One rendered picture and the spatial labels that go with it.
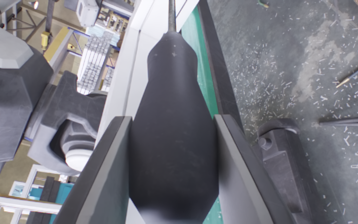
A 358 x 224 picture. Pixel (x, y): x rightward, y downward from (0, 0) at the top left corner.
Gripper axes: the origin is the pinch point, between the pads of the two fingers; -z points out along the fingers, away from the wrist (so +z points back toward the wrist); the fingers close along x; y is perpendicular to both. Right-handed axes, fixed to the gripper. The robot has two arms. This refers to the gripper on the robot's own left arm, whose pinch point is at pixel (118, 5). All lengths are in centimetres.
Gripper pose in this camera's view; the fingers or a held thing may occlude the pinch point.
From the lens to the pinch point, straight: 46.6
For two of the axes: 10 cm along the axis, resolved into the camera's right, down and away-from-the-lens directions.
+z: -8.6, -3.0, -4.1
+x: -5.1, 5.5, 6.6
